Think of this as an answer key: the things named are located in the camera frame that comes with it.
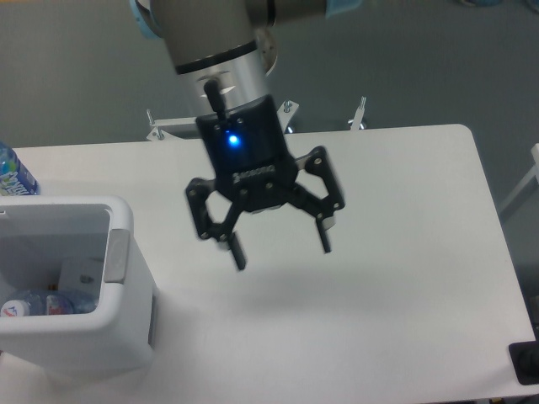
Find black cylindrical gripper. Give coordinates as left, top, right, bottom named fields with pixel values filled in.
left=184, top=94, right=347, bottom=271

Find crushed clear plastic bottle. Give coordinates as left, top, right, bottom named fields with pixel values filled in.
left=1, top=290, right=99, bottom=317

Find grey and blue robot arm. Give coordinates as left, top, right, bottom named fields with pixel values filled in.
left=131, top=1, right=357, bottom=269

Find white plastic trash can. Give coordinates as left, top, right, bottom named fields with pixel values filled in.
left=1, top=196, right=158, bottom=372

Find blue labelled water bottle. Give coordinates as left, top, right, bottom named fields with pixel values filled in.
left=1, top=142, right=40, bottom=196

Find white furniture leg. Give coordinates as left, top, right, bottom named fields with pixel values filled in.
left=498, top=144, right=538, bottom=223

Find black clamp at table edge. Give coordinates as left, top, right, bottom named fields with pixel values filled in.
left=509, top=341, right=538, bottom=385

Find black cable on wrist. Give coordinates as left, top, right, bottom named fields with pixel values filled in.
left=203, top=77, right=228, bottom=119

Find white metal robot base frame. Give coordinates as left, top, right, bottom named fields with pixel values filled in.
left=147, top=96, right=367, bottom=141

